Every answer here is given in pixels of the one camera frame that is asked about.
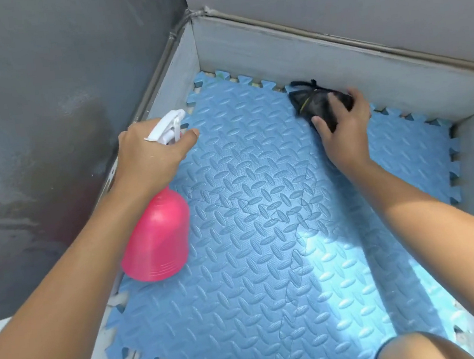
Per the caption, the blue foam puzzle mat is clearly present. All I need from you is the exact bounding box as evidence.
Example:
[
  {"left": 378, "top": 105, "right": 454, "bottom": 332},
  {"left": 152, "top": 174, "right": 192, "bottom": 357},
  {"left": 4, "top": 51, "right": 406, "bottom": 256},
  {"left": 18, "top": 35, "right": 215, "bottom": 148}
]
[{"left": 77, "top": 45, "right": 474, "bottom": 359}]

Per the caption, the grey wall pipe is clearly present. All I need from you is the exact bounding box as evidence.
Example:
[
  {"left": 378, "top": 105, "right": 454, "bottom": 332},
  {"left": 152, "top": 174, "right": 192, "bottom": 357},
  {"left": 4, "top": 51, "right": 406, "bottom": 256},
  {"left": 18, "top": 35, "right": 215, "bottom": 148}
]
[{"left": 76, "top": 0, "right": 474, "bottom": 201}]

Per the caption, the person's right leg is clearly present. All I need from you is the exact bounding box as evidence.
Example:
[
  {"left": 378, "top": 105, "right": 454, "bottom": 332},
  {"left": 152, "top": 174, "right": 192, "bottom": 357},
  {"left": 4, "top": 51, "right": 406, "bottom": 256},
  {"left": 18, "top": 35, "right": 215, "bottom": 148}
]
[{"left": 370, "top": 325, "right": 474, "bottom": 359}]

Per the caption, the person's right forearm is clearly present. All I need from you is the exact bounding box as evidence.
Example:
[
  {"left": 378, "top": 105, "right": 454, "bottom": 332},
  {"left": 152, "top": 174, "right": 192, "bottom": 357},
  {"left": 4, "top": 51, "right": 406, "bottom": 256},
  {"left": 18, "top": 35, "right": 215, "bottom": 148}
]
[{"left": 344, "top": 148, "right": 474, "bottom": 359}]

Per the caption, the person's left hand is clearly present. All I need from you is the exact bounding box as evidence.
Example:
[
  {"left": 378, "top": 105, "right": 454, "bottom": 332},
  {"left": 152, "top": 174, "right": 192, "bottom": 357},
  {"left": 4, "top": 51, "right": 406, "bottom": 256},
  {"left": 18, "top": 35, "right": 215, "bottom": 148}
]
[{"left": 106, "top": 114, "right": 207, "bottom": 203}]

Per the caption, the pink spray bottle white trigger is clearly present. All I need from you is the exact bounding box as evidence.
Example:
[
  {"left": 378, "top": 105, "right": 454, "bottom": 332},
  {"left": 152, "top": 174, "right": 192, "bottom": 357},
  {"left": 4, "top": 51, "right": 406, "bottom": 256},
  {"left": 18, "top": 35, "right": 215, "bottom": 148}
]
[{"left": 106, "top": 108, "right": 204, "bottom": 286}]

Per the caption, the person's left forearm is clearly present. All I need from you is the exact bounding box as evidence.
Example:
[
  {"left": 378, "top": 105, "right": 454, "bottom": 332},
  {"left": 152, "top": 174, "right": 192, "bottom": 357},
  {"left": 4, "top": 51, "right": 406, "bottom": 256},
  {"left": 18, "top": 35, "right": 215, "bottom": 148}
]
[{"left": 0, "top": 182, "right": 164, "bottom": 359}]

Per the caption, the dark grey yellow-trimmed cloth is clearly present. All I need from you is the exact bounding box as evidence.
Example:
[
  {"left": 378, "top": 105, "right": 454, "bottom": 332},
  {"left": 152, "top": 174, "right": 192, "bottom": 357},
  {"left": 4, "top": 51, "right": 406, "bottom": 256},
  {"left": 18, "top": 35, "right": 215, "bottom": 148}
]
[{"left": 286, "top": 74, "right": 359, "bottom": 138}]

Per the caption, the person's right hand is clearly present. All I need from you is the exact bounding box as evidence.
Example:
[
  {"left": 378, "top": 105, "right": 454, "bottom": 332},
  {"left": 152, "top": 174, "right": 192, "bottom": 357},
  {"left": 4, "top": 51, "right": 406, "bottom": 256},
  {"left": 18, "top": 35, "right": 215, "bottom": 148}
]
[{"left": 308, "top": 85, "right": 379, "bottom": 178}]

